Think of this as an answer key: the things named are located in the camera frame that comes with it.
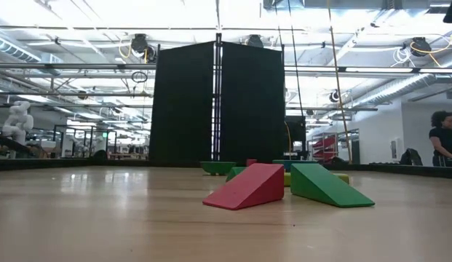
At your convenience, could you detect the silver ventilation duct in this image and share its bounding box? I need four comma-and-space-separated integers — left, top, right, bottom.
341, 71, 452, 108
0, 34, 43, 63

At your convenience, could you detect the yellow hanging cable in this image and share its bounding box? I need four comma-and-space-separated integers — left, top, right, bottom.
326, 0, 353, 164

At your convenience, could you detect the black bag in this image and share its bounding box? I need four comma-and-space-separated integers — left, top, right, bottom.
399, 147, 424, 167

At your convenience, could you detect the white humanoid robot figure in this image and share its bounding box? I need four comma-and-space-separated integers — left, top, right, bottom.
1, 100, 35, 147

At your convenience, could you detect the hanging black cable coil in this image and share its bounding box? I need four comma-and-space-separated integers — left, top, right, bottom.
130, 70, 148, 84

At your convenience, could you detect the person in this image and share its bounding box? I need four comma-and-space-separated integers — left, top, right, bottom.
428, 110, 452, 167

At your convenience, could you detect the long lime green block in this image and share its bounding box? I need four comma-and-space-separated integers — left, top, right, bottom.
283, 172, 351, 188

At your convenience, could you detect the green wedge block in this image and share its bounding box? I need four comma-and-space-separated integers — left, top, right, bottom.
290, 163, 376, 209

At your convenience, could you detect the black folding divider screen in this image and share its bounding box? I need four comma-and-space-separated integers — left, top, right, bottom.
148, 32, 287, 163

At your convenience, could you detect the red shelf rack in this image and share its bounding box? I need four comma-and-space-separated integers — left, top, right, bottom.
312, 135, 338, 164

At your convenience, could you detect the green bowl-shaped block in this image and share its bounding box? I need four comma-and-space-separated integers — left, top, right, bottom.
199, 160, 237, 177

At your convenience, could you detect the red wedge block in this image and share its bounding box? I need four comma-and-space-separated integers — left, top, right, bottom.
202, 162, 285, 211

